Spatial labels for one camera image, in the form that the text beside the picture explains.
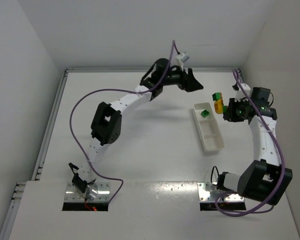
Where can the white divided plastic tray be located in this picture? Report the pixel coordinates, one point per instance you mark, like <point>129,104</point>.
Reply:
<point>208,128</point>

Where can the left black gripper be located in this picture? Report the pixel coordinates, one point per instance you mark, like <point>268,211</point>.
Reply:
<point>186,80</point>

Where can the aluminium frame rail right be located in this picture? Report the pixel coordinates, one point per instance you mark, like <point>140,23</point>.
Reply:
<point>240,74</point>

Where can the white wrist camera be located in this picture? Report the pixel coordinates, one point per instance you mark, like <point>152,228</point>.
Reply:
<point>240,95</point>
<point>181,59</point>

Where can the yellow lego brick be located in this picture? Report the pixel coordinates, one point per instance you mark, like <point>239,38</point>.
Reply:
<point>219,107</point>

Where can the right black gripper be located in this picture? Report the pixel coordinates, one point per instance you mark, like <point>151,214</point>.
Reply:
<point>230,110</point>

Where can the aluminium frame rail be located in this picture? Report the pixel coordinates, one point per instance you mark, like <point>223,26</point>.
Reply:
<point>240,74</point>
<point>19,188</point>

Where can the metal base plate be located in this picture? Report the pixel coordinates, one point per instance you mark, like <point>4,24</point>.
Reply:
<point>98,192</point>
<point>208,193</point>

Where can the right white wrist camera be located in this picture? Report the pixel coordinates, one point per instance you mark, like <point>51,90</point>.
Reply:
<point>240,95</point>

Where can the aluminium frame rail left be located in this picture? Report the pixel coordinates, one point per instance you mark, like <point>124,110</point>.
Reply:
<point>19,188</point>

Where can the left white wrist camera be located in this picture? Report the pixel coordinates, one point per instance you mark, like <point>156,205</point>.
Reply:
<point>181,59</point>

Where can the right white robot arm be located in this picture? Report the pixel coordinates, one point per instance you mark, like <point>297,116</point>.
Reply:
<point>265,179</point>

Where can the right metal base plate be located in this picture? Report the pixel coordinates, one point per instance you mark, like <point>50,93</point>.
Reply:
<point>208,193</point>

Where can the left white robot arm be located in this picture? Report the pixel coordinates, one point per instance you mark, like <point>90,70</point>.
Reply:
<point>107,121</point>

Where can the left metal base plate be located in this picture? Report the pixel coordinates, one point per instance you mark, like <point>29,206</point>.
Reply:
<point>98,192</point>

